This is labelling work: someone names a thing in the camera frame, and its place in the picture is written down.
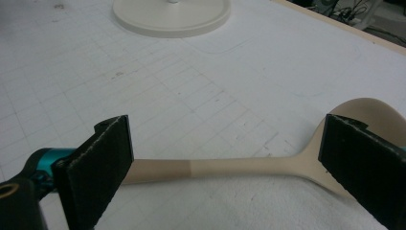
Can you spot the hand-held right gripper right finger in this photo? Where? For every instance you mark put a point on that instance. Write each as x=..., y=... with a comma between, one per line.
x=360, y=163

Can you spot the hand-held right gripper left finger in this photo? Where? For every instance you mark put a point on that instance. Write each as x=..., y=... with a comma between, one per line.
x=95, y=172

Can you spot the beige wooden spoon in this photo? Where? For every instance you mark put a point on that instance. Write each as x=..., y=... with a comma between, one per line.
x=242, y=166

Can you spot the white cloth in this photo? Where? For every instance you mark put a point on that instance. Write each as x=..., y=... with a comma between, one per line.
x=223, y=207

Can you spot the cream round stand base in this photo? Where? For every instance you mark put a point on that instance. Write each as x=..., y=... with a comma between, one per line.
x=172, y=19

